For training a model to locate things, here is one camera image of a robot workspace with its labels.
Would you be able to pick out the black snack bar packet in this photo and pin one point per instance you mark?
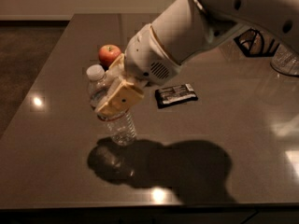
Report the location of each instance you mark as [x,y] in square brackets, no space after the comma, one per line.
[175,95]

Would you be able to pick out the clear plastic water bottle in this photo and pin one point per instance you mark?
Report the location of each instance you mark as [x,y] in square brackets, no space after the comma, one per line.
[120,127]

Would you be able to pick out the black wire basket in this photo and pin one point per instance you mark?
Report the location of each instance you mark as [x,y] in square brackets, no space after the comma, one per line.
[256,44]

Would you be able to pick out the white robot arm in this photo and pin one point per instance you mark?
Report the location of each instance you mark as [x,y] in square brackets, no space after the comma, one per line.
[188,27]

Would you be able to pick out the red apple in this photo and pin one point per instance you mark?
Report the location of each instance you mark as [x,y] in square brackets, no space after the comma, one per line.
[107,54]

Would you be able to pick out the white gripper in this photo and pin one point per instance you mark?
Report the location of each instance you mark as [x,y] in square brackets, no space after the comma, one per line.
[146,57]

